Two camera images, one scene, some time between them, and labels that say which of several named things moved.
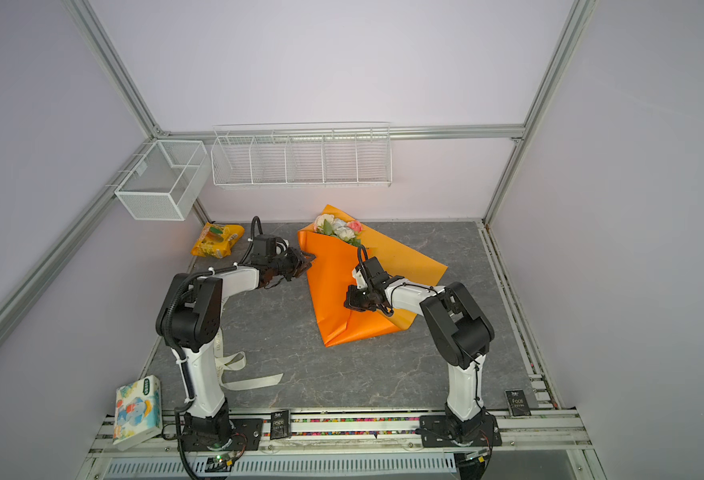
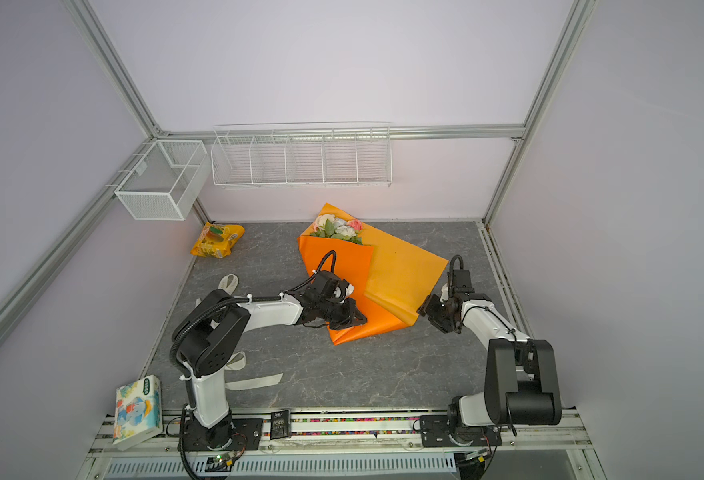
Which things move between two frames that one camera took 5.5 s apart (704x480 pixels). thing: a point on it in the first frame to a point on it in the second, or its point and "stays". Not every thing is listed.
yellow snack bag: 216,240 stays
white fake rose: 344,233 stays
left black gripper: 299,262 to 349,312
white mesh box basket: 165,182 stays
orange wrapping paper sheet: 332,268 stays
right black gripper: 351,300 to 428,307
